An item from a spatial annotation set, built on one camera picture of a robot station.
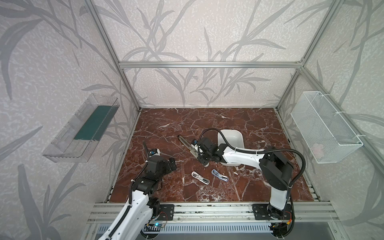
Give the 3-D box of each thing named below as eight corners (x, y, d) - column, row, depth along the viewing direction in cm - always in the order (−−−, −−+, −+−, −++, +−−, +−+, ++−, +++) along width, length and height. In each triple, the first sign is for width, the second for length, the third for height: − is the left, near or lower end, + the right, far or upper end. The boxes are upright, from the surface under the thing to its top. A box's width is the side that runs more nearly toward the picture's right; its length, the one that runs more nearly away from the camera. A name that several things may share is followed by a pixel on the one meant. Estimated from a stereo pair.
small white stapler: (190, 175, 88) (190, 173, 86) (192, 171, 89) (192, 170, 87) (208, 185, 84) (208, 184, 82) (210, 181, 86) (210, 180, 83)
